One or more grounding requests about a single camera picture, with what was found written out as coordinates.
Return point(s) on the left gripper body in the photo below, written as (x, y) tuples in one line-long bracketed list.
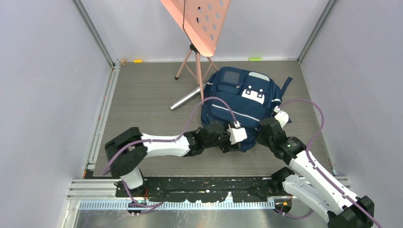
[(225, 143)]

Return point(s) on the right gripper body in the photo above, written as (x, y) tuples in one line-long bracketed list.
[(263, 140)]

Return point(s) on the navy blue student backpack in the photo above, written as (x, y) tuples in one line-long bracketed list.
[(244, 95)]

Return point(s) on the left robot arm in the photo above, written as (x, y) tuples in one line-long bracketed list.
[(126, 151)]

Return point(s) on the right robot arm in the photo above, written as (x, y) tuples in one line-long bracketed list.
[(306, 179)]

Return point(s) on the silver microphone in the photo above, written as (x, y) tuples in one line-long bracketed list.
[(185, 99)]

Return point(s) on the pink music stand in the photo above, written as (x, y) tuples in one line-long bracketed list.
[(202, 22)]

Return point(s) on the small wooden block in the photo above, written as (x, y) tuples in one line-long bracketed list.
[(123, 61)]

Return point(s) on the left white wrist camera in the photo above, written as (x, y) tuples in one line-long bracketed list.
[(237, 132)]

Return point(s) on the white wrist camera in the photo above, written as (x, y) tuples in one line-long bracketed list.
[(281, 116), (237, 132)]

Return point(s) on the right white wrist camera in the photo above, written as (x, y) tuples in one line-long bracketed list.
[(281, 116)]

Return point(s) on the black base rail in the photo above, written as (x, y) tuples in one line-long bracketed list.
[(205, 189)]

